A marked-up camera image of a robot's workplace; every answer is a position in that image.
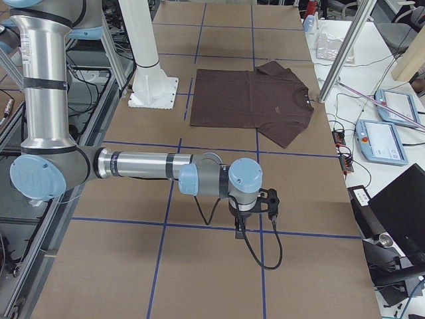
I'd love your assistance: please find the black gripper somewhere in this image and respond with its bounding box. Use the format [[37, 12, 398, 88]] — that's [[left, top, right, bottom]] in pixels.
[[228, 199, 262, 239]]

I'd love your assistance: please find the dark brown t-shirt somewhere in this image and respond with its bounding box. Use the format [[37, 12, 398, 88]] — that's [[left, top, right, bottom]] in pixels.
[[190, 61, 314, 148]]

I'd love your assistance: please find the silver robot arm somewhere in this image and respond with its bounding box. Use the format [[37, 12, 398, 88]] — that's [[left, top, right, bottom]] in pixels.
[[8, 1, 265, 239]]

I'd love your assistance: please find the orange black electronics board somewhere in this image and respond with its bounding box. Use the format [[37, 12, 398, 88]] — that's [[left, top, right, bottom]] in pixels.
[[331, 129, 354, 175]]

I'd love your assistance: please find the near blue teach pendant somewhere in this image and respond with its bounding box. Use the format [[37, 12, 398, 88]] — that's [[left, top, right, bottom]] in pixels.
[[355, 120, 408, 166]]

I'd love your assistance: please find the blue teach pendant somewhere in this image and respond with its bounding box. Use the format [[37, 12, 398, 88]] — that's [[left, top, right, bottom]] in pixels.
[[375, 89, 420, 128], [355, 120, 408, 166]]

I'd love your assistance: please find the black laptop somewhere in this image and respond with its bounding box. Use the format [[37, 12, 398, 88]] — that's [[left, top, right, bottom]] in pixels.
[[369, 163, 424, 265]]

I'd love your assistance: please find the silver foil bag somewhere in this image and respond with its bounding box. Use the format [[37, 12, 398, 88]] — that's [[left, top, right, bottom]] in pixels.
[[316, 33, 344, 61]]

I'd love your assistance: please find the far blue teach pendant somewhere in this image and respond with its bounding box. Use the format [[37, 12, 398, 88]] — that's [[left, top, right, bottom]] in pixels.
[[375, 89, 420, 128]]

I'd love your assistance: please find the red cylinder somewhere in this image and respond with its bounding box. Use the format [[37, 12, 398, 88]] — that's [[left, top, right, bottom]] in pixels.
[[305, 0, 318, 17]]

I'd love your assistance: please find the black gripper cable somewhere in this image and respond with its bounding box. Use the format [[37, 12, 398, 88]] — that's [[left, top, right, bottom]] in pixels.
[[193, 195, 283, 270]]

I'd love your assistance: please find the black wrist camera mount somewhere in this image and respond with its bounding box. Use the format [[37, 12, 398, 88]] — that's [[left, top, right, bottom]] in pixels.
[[256, 188, 280, 215]]

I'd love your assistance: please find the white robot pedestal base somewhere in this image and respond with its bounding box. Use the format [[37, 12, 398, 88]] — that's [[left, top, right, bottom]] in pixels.
[[119, 0, 179, 110]]

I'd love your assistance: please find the aluminium frame post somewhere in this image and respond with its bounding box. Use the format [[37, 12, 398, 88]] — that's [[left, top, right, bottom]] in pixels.
[[318, 0, 377, 103]]

